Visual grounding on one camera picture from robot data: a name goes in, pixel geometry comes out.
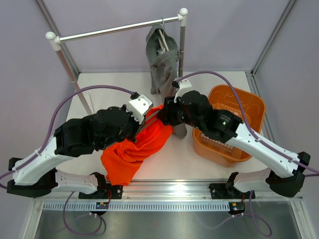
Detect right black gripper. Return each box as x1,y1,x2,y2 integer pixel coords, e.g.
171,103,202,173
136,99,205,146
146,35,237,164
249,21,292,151
157,94,204,131

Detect grey clothes hanger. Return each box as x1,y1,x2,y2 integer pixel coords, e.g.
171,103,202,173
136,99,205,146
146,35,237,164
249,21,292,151
138,110,160,133

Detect orange shorts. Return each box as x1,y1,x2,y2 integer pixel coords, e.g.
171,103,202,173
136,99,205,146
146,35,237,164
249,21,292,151
101,105,173,186

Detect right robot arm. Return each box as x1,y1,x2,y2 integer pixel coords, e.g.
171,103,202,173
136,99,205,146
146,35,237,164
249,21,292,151
157,91,310,198

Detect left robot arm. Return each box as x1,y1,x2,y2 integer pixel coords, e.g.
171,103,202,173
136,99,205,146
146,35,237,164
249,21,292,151
6,105,149,199

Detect grey shorts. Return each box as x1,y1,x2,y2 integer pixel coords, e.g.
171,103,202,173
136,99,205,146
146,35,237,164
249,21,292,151
145,24,187,138

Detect white clothes hanger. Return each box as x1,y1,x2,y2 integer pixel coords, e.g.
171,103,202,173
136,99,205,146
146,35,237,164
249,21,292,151
157,19,177,55

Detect orange plastic basket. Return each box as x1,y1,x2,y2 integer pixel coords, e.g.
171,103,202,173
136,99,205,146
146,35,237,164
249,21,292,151
192,85,266,167

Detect clothes rack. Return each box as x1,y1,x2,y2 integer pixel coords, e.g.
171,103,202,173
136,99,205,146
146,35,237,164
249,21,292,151
45,7,188,115

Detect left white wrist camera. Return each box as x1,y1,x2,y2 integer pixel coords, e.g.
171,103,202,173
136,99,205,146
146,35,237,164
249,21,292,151
126,94,153,124

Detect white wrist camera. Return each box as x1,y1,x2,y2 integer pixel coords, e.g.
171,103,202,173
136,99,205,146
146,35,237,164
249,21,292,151
126,94,153,124
171,79,192,103

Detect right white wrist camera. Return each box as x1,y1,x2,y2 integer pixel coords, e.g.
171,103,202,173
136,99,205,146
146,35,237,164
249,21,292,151
171,79,192,103

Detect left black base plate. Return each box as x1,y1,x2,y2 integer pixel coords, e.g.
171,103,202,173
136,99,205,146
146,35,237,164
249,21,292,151
78,183,123,200

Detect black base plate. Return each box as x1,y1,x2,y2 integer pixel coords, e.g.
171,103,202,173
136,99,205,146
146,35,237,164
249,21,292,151
208,183,251,199
78,183,123,200

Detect aluminium rail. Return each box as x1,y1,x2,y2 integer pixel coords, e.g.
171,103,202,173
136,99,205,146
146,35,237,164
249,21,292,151
33,180,303,202

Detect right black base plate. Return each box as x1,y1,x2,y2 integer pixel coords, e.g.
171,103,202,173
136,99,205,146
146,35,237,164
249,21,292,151
208,183,251,199

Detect white slotted cable duct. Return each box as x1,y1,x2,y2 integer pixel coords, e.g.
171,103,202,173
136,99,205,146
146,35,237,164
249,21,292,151
43,201,230,212

